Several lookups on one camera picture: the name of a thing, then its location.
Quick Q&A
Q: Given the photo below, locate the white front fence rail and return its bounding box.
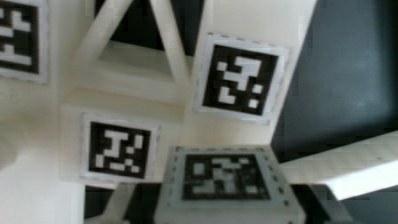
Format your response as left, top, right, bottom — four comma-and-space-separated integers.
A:
281, 131, 398, 200

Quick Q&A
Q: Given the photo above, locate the white chair back part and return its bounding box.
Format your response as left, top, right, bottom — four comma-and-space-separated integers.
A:
0, 0, 319, 224

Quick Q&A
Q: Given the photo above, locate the translucent gripper left finger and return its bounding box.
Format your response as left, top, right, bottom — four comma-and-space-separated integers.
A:
86, 183, 137, 224

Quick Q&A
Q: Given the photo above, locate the white tagged cube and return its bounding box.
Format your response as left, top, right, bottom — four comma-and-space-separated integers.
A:
155, 146, 306, 224

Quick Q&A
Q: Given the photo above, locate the translucent gripper right finger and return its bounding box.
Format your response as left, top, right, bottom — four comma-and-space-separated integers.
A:
310, 185, 356, 224

